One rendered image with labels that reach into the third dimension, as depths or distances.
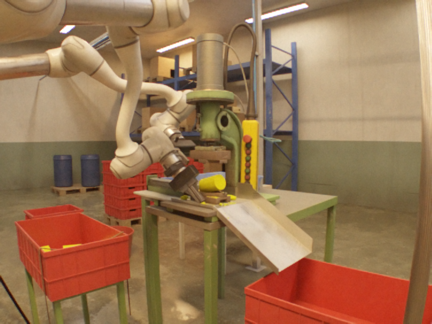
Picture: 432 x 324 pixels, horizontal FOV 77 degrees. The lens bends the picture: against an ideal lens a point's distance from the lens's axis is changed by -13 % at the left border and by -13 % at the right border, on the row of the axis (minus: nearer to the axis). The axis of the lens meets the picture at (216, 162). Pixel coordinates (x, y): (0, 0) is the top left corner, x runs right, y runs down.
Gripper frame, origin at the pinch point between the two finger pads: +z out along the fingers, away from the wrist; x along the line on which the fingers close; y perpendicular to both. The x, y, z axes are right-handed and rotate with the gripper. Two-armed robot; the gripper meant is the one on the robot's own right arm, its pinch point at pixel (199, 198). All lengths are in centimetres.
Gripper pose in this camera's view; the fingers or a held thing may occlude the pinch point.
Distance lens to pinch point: 132.7
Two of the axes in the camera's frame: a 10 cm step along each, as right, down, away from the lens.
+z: 6.1, 7.8, -1.5
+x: -7.3, 6.2, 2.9
